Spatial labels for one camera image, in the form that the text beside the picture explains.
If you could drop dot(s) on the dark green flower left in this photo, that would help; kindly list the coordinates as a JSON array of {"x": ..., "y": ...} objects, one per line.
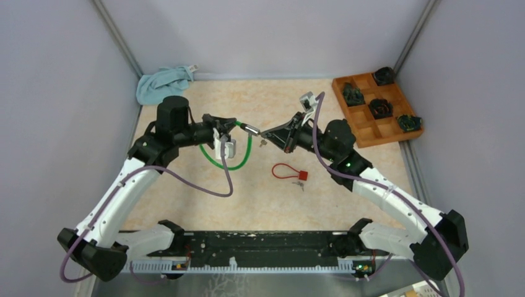
[{"x": 352, "y": 95}]

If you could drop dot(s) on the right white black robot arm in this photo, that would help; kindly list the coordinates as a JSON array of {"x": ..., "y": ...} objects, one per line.
[{"x": 435, "y": 241}]

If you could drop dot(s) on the green cable lock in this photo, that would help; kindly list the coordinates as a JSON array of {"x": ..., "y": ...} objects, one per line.
[{"x": 251, "y": 131}]

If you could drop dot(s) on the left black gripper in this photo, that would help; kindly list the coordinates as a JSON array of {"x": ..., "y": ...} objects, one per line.
[{"x": 223, "y": 125}]

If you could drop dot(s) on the aluminium frame rail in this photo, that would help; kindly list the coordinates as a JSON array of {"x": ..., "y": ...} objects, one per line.
[{"x": 106, "y": 264}]

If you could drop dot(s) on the dark green flower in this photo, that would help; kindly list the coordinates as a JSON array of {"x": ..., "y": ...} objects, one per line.
[
  {"x": 409, "y": 123},
  {"x": 352, "y": 95}
]

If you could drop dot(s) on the white plastic basket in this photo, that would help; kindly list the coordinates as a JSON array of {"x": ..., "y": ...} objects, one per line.
[{"x": 419, "y": 289}]

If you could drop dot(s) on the light blue cloth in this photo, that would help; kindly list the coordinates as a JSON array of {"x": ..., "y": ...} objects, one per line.
[{"x": 167, "y": 81}]

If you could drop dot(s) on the dark orange flower centre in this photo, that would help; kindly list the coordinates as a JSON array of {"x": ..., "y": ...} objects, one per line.
[{"x": 380, "y": 108}]

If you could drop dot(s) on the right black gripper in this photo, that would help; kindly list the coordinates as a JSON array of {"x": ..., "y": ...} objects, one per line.
[{"x": 286, "y": 132}]

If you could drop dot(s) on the dark green flower right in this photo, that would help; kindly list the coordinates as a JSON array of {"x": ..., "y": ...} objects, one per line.
[{"x": 409, "y": 123}]

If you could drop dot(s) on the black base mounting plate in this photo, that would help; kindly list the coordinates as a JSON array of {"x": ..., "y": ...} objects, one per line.
[{"x": 271, "y": 249}]

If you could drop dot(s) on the orange wooden compartment tray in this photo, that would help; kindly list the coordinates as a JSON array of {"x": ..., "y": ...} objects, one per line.
[{"x": 368, "y": 130}]

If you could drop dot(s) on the dark flower top corner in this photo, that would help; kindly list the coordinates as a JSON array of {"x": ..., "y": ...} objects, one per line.
[{"x": 384, "y": 76}]

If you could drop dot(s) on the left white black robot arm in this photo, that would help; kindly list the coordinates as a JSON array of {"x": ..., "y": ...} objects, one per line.
[{"x": 97, "y": 243}]

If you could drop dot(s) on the red cable padlock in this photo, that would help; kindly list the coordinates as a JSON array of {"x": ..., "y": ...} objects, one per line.
[{"x": 285, "y": 171}]

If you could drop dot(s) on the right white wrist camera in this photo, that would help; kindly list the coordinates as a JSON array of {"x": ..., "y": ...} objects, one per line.
[{"x": 309, "y": 102}]

